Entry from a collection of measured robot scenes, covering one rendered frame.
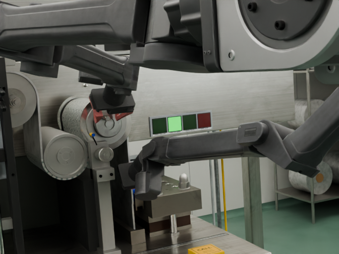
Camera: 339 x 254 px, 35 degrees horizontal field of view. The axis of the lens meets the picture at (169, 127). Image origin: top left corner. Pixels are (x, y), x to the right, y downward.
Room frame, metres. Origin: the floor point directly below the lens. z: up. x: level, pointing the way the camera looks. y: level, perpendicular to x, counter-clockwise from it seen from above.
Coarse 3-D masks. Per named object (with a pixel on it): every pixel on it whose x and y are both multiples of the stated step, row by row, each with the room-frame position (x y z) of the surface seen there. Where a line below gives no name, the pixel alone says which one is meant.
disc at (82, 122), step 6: (84, 108) 1.44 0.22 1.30; (90, 108) 1.44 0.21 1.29; (84, 114) 1.44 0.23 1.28; (84, 120) 1.44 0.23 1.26; (84, 126) 1.44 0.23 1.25; (84, 132) 1.43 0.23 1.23; (126, 132) 1.48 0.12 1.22; (84, 138) 1.44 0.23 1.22; (90, 138) 1.44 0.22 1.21; (126, 138) 1.48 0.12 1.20; (108, 144) 1.46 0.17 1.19; (114, 144) 1.47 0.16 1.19; (120, 144) 1.48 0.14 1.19
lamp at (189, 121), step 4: (184, 116) 1.92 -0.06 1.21; (188, 116) 1.93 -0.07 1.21; (192, 116) 1.94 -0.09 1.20; (184, 120) 1.92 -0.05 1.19; (188, 120) 1.93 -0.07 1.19; (192, 120) 1.94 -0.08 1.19; (184, 124) 1.92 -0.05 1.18; (188, 124) 1.93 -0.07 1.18; (192, 124) 1.94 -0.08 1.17; (184, 128) 1.92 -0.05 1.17; (188, 128) 1.93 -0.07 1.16; (192, 128) 1.93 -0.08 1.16
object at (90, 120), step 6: (90, 114) 1.44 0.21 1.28; (90, 120) 1.44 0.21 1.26; (126, 120) 1.48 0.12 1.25; (90, 126) 1.44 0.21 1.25; (126, 126) 1.48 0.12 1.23; (90, 132) 1.44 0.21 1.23; (120, 132) 1.47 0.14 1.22; (96, 138) 1.44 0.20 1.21; (102, 138) 1.45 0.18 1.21; (108, 138) 1.46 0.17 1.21; (114, 138) 1.46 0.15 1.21; (120, 138) 1.47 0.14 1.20
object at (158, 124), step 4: (156, 120) 1.88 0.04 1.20; (160, 120) 1.88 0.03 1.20; (164, 120) 1.89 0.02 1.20; (156, 124) 1.88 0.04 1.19; (160, 124) 1.88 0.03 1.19; (164, 124) 1.89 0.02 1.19; (156, 128) 1.88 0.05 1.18; (160, 128) 1.88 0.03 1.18; (164, 128) 1.89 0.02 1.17; (156, 132) 1.87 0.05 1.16; (160, 132) 1.88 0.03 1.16
